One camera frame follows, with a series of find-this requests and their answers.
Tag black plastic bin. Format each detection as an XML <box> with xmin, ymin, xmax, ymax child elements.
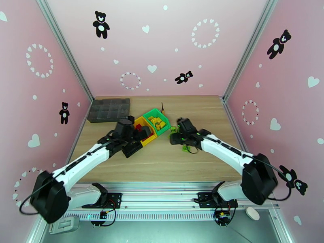
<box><xmin>122</xmin><ymin>143</ymin><xmax>143</xmax><ymax>158</ymax></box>

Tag yellow plastic bin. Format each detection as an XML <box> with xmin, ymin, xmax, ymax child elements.
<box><xmin>133</xmin><ymin>115</ymin><xmax>157</xmax><ymax>147</ymax></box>

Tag green plastic bin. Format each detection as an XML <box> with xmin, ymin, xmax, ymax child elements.
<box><xmin>142</xmin><ymin>108</ymin><xmax>171</xmax><ymax>136</ymax></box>

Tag gray compartment organizer tray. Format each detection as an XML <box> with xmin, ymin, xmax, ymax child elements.
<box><xmin>87</xmin><ymin>98</ymin><xmax>131</xmax><ymax>124</ymax></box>

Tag white oval object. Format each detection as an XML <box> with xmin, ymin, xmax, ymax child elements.
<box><xmin>245</xmin><ymin>207</ymin><xmax>260</xmax><ymax>221</ymax></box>

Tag gray plastic device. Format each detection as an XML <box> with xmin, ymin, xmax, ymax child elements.
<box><xmin>49</xmin><ymin>216</ymin><xmax>80</xmax><ymax>235</ymax></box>

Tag black teddy bear wall sticker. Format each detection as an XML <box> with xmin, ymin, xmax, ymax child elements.
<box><xmin>277</xmin><ymin>165</ymin><xmax>309</xmax><ymax>196</ymax></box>
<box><xmin>175</xmin><ymin>70</ymin><xmax>194</xmax><ymax>85</ymax></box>
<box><xmin>59</xmin><ymin>102</ymin><xmax>70</xmax><ymax>125</ymax></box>
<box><xmin>92</xmin><ymin>11</ymin><xmax>111</xmax><ymax>40</ymax></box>
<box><xmin>267</xmin><ymin>29</ymin><xmax>292</xmax><ymax>60</ymax></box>

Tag aluminium mounting rail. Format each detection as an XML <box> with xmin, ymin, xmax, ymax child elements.
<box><xmin>58</xmin><ymin>182</ymin><xmax>280</xmax><ymax>221</ymax></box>

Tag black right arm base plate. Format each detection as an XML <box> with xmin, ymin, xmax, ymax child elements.
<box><xmin>194</xmin><ymin>192</ymin><xmax>239</xmax><ymax>209</ymax></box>

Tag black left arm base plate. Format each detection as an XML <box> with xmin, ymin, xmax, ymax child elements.
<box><xmin>81</xmin><ymin>192</ymin><xmax>123</xmax><ymax>209</ymax></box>

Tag small circuit board with wires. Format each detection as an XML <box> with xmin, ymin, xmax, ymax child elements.
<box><xmin>90</xmin><ymin>207</ymin><xmax>117</xmax><ymax>228</ymax></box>
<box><xmin>213</xmin><ymin>207</ymin><xmax>237</xmax><ymax>228</ymax></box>

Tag aluminium frame post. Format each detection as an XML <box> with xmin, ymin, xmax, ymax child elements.
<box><xmin>222</xmin><ymin>0</ymin><xmax>280</xmax><ymax>102</ymax></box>
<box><xmin>34</xmin><ymin>0</ymin><xmax>95</xmax><ymax>102</ymax></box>

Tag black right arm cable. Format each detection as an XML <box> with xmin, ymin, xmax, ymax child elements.
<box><xmin>253</xmin><ymin>155</ymin><xmax>292</xmax><ymax>201</ymax></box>

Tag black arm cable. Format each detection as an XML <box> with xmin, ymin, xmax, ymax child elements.
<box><xmin>19</xmin><ymin>137</ymin><xmax>127</xmax><ymax>215</ymax></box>
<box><xmin>253</xmin><ymin>155</ymin><xmax>292</xmax><ymax>201</ymax></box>

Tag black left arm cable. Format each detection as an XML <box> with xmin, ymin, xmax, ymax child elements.
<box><xmin>19</xmin><ymin>137</ymin><xmax>127</xmax><ymax>215</ymax></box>

